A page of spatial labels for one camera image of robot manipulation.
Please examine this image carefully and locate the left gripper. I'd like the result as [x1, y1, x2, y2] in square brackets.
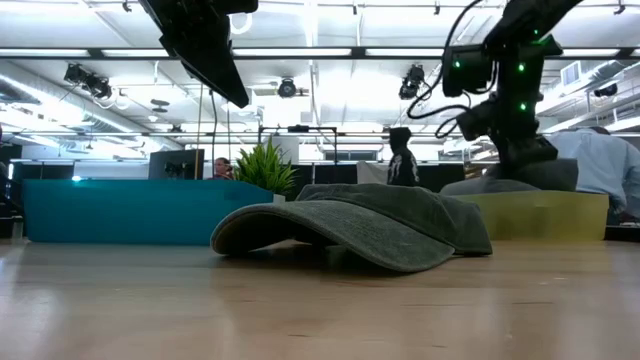
[138, 0, 259, 108]

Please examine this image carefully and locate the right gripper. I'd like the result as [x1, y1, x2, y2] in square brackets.
[457, 94, 560, 171]

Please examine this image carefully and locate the grey cloth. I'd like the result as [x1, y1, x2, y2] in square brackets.
[439, 158, 580, 196]

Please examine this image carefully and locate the faded green baseball cap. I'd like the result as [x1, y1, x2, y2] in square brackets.
[209, 182, 494, 274]

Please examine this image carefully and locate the translucent yellow plastic bin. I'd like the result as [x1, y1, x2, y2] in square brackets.
[452, 189, 610, 242]

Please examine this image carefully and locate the person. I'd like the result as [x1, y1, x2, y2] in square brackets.
[386, 126, 421, 188]
[211, 156, 236, 181]
[546, 125, 640, 224]

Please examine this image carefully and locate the black computer monitor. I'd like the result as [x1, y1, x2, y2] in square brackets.
[147, 148, 206, 181]

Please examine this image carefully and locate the green plant in white pot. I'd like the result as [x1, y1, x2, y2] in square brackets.
[233, 137, 299, 204]

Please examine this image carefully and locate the blue plastic bin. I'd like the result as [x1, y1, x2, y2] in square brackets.
[21, 178, 275, 246]

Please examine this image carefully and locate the black metal gantry frame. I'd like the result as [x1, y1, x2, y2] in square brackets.
[257, 124, 339, 166]

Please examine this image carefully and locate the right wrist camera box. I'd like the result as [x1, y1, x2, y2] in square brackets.
[441, 43, 496, 99]

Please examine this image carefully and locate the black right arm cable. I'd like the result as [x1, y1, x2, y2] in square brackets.
[406, 0, 497, 140]

